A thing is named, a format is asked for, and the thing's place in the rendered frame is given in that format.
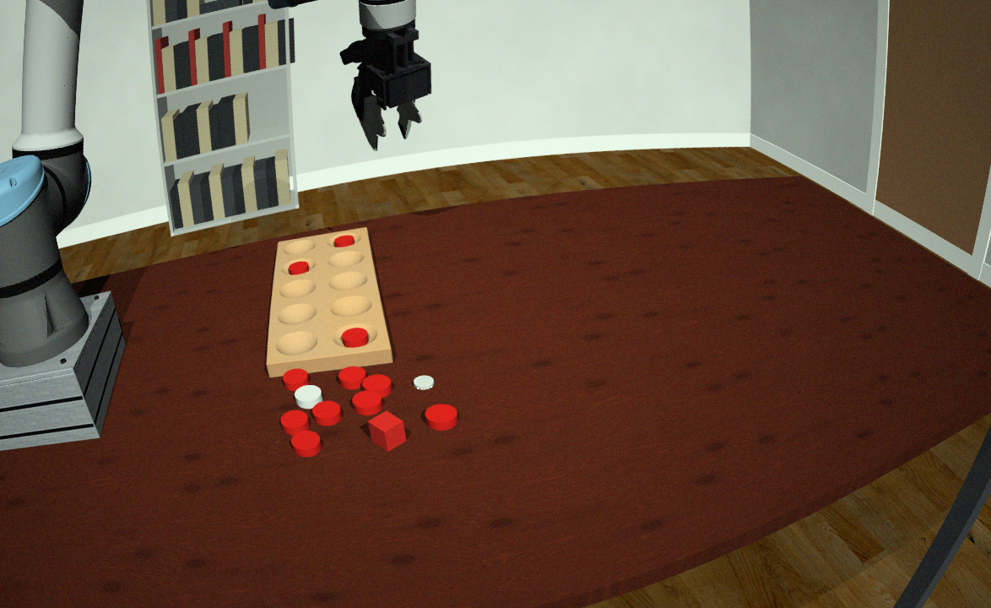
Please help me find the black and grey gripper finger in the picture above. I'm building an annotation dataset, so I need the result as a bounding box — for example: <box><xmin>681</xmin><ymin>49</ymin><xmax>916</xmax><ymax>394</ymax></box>
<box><xmin>397</xmin><ymin>100</ymin><xmax>422</xmax><ymax>139</ymax></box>
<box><xmin>351</xmin><ymin>75</ymin><xmax>387</xmax><ymax>151</ymax></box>

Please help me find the tan tray with round pockets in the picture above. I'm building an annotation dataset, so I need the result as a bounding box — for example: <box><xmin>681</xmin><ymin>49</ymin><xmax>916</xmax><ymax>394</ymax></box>
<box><xmin>266</xmin><ymin>227</ymin><xmax>393</xmax><ymax>377</ymax></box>

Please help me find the red cube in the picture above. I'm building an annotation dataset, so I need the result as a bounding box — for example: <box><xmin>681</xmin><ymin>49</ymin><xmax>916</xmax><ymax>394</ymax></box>
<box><xmin>368</xmin><ymin>411</ymin><xmax>406</xmax><ymax>451</ymax></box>

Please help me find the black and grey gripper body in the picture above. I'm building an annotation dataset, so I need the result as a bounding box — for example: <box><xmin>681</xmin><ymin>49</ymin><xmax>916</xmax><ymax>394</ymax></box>
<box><xmin>357</xmin><ymin>19</ymin><xmax>431</xmax><ymax>111</ymax></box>

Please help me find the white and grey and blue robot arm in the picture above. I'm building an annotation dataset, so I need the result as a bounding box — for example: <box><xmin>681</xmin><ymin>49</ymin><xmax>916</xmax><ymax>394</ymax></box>
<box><xmin>0</xmin><ymin>0</ymin><xmax>416</xmax><ymax>367</ymax></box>

